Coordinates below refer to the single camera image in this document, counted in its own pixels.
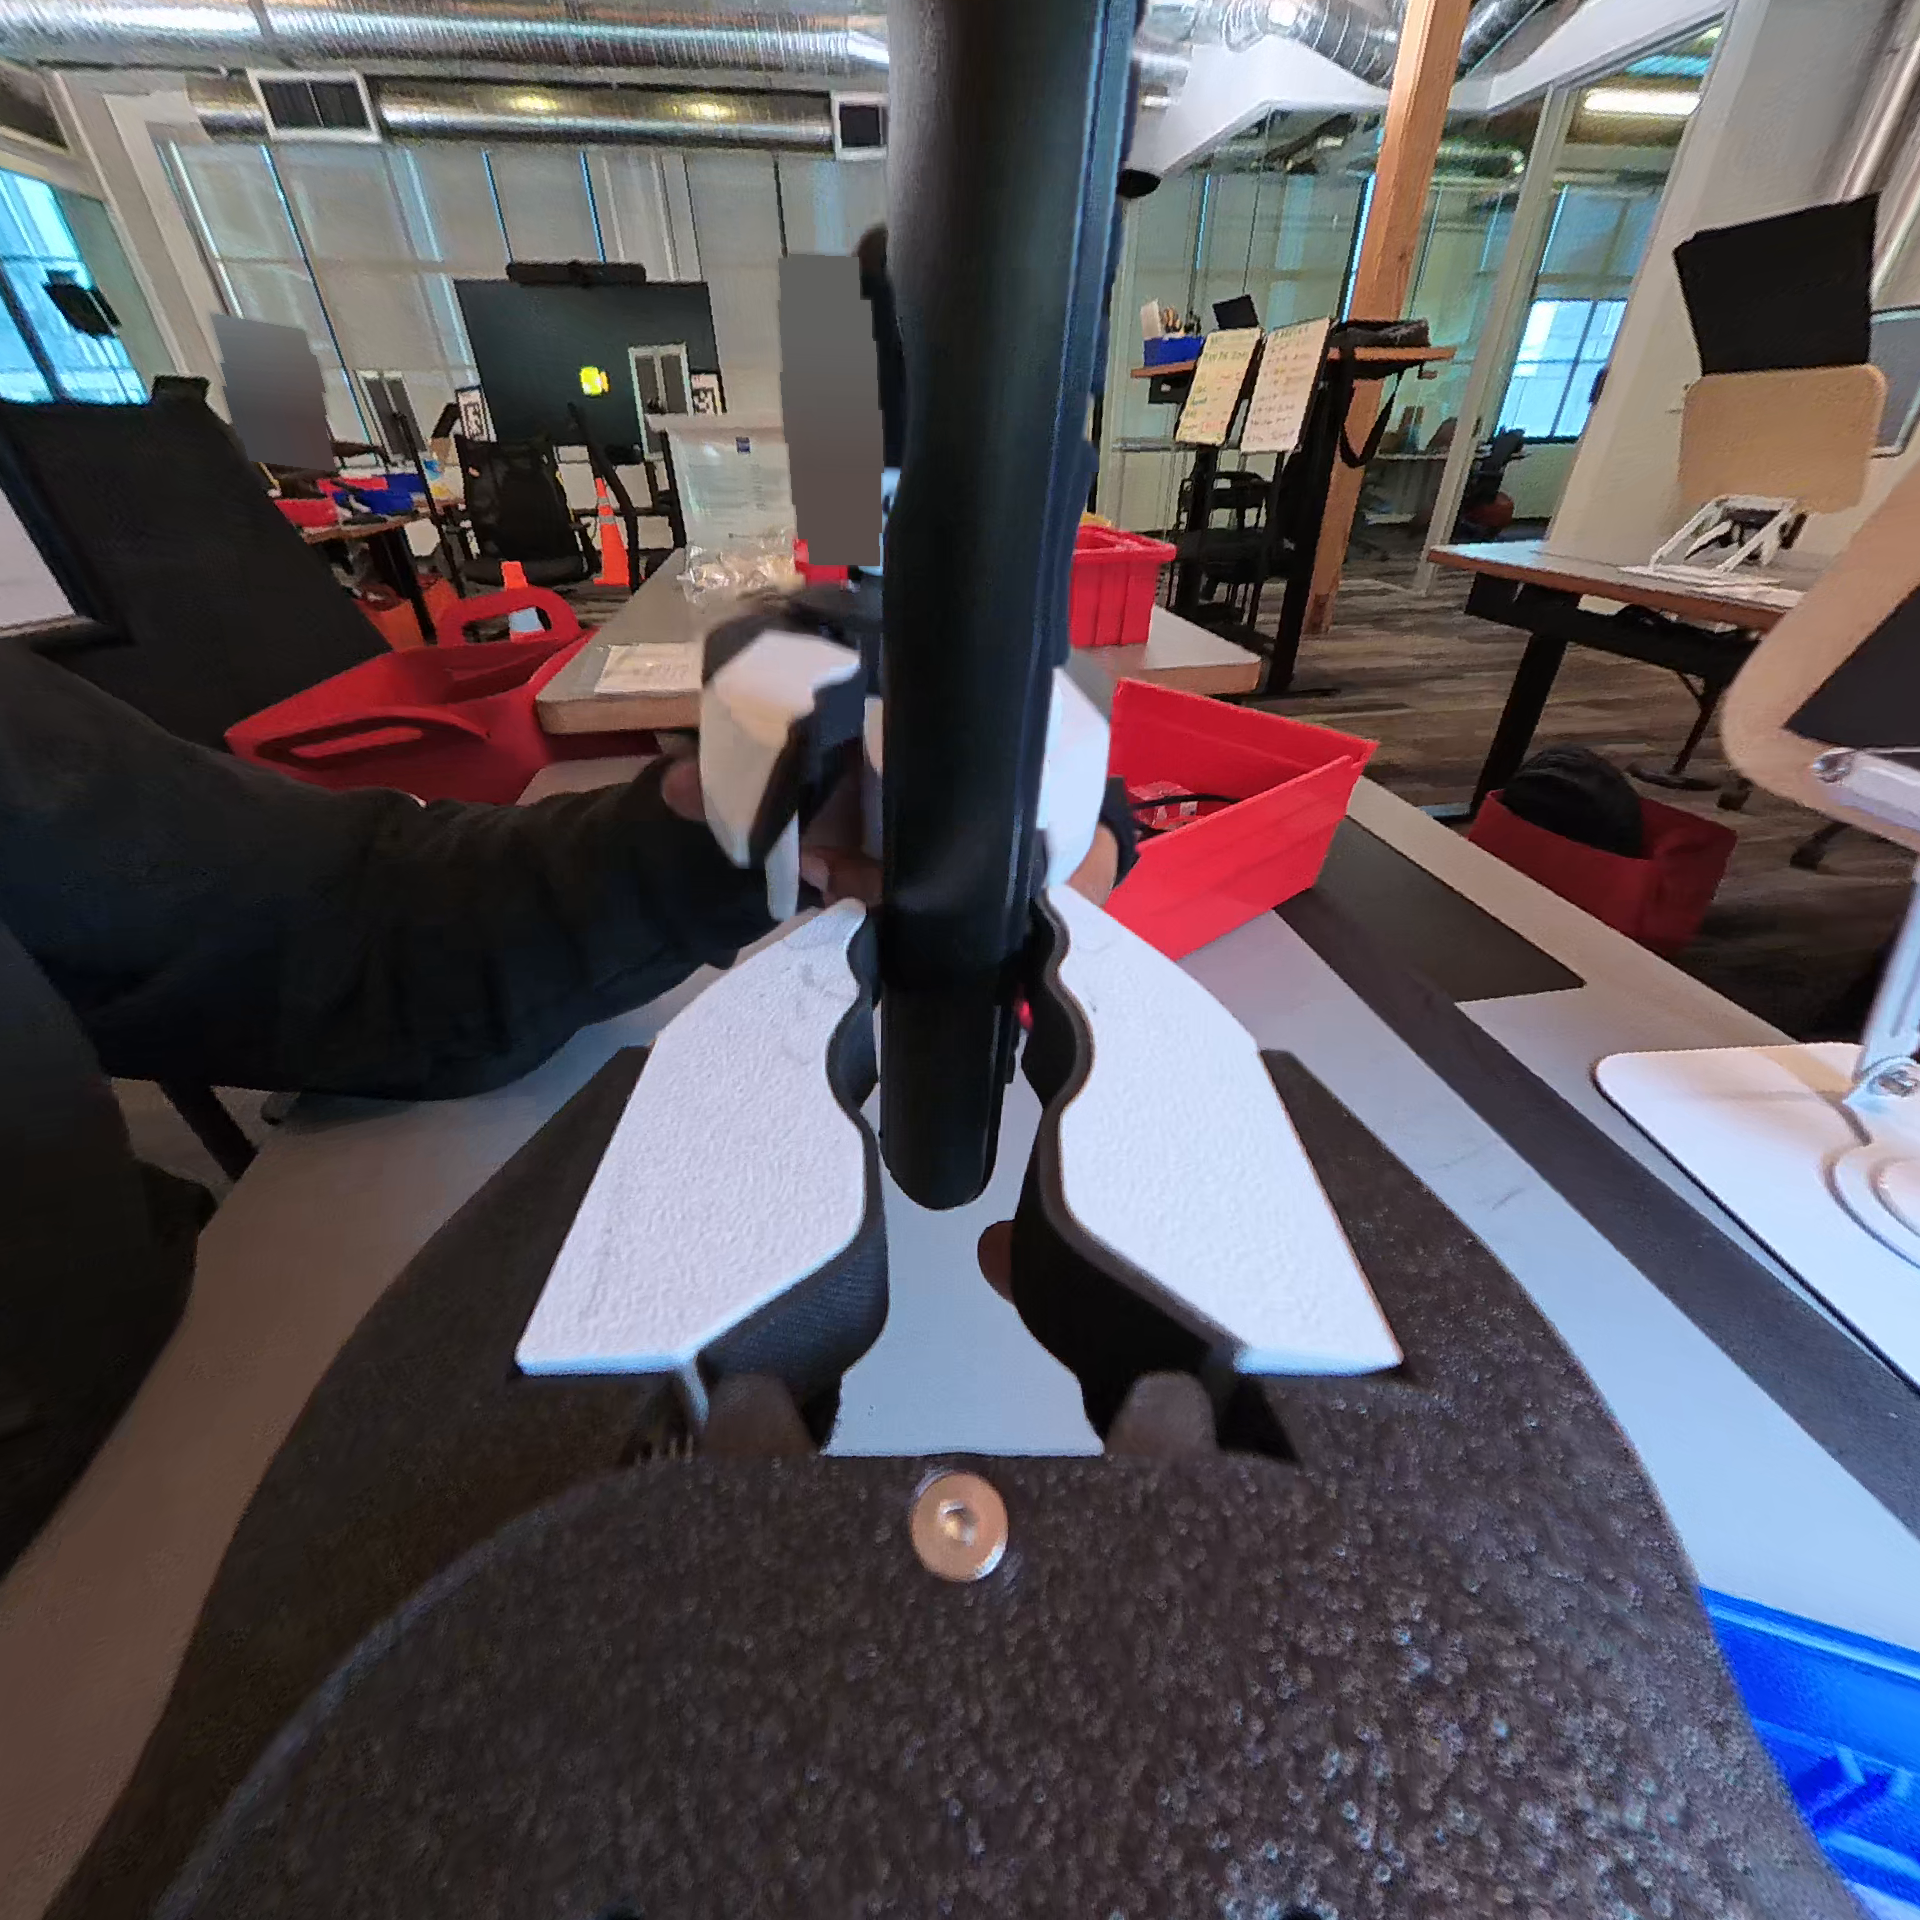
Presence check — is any large black screen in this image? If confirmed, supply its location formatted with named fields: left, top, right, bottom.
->
left=455, top=277, right=722, bottom=453

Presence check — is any black standing desk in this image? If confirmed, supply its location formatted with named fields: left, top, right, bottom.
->
left=1126, top=319, right=1461, bottom=699

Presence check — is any red ribbed plastic bin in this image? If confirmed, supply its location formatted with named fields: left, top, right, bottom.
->
left=1067, top=520, right=1179, bottom=650

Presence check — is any clear plastic package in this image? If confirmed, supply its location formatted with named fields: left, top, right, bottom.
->
left=660, top=415, right=797, bottom=558

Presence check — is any black and beige panel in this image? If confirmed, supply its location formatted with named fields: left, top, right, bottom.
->
left=1668, top=191, right=1892, bottom=519

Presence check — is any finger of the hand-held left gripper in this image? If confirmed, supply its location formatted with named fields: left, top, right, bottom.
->
left=1043, top=672, right=1119, bottom=890
left=698, top=631, right=869, bottom=920

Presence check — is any black board panel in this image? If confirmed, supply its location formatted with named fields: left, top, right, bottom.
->
left=0, top=374, right=395, bottom=751

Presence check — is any black office chair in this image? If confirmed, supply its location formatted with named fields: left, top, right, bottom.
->
left=450, top=435, right=600, bottom=589

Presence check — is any wooden top desk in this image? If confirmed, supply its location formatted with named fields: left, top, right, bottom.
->
left=1423, top=540, right=1824, bottom=819

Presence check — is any orange bucket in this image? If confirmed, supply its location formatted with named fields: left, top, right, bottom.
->
left=354, top=576, right=460, bottom=650

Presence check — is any black-sleeved operator arm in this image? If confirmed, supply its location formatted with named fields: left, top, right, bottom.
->
left=0, top=931, right=219, bottom=1576

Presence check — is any wooden pillar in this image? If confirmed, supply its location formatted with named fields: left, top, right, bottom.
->
left=1302, top=0, right=1479, bottom=640

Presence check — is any black panel on white stand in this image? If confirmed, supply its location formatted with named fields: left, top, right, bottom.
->
left=1594, top=463, right=1920, bottom=1390

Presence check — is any person's left hand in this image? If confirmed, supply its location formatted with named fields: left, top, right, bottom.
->
left=655, top=749, right=888, bottom=911

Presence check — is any red fabric bin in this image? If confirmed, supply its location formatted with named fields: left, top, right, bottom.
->
left=1468, top=786, right=1741, bottom=963

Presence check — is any black bag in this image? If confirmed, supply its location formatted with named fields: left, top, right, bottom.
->
left=1503, top=744, right=1648, bottom=860

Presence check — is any blue plastic bin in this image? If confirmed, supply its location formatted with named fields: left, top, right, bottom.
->
left=1702, top=1586, right=1920, bottom=1920

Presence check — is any silver round air duct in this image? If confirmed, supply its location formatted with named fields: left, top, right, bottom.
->
left=0, top=0, right=902, bottom=154

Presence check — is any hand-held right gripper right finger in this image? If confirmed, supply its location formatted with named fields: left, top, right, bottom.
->
left=1012, top=885, right=1403, bottom=1453

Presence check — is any red tote with handles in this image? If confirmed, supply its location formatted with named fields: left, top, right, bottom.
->
left=223, top=586, right=662, bottom=806

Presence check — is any white flip chart board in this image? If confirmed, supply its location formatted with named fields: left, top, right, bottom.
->
left=1172, top=326, right=1266, bottom=447
left=1237, top=316, right=1335, bottom=456

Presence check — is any black and white stand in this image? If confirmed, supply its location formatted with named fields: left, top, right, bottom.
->
left=1627, top=495, right=1807, bottom=579

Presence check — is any clear plastic bag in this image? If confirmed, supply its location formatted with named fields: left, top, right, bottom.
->
left=678, top=533, right=804, bottom=602

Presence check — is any black remote control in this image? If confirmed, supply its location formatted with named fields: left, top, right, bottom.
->
left=877, top=0, right=1144, bottom=1214

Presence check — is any red plastic tray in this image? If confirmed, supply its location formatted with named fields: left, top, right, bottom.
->
left=1103, top=678, right=1379, bottom=963

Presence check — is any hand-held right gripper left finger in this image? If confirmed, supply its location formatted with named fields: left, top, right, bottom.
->
left=516, top=895, right=888, bottom=1456

